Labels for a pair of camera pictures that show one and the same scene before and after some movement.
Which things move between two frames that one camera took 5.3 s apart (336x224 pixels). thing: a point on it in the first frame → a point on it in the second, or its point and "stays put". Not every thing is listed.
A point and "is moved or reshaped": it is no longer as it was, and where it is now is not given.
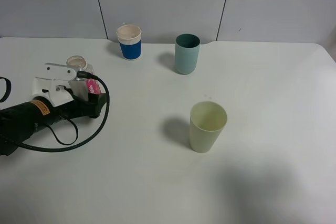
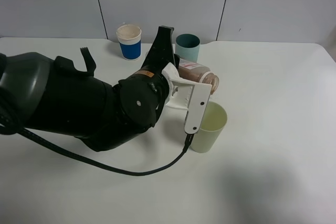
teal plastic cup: [187, 47] stays put
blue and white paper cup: [129, 37] stays put
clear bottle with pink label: [82, 87] is moved or reshaped
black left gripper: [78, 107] → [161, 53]
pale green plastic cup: [207, 120] stays put
